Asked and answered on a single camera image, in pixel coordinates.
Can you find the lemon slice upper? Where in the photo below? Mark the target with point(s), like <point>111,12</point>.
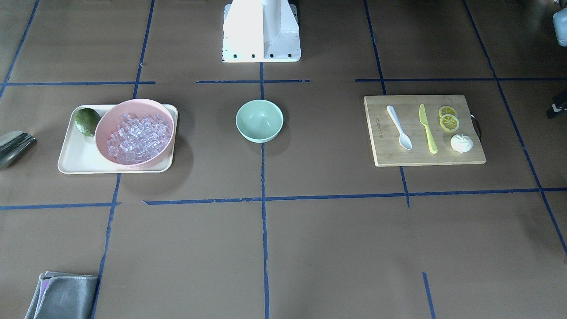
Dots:
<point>447,110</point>

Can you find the grey folded cloth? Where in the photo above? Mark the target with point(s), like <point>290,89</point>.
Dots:
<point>59,295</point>

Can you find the green lime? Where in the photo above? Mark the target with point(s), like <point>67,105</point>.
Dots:
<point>86,121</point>

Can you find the lemon slice lower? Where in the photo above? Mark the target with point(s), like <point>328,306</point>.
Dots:
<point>449,123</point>

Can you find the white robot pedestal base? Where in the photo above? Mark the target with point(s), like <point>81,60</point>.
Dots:
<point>257,31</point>

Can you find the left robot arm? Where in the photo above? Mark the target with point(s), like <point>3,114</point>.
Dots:
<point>560,24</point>

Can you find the metal ice scoop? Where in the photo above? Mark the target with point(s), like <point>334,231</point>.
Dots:
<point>12,144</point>

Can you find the mint green bowl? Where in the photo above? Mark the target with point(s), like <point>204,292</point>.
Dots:
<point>259,121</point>

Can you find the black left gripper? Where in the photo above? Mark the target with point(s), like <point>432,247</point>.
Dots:
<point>557,109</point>

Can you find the clear ice cubes pile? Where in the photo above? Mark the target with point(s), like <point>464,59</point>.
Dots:
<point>138,139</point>

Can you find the white plastic spoon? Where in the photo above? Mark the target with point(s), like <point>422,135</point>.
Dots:
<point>403,139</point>

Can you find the pink bowl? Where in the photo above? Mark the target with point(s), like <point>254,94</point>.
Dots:
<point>112,118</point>

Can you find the cream rectangular tray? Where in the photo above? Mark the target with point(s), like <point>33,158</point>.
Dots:
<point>79,153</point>

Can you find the lemon slice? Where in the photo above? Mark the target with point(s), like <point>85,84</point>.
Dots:
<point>449,123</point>
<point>447,110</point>

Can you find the yellow plastic knife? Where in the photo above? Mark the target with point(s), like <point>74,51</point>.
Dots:
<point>432,146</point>

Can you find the bamboo cutting board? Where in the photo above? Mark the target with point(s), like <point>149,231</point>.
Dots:
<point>384,135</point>

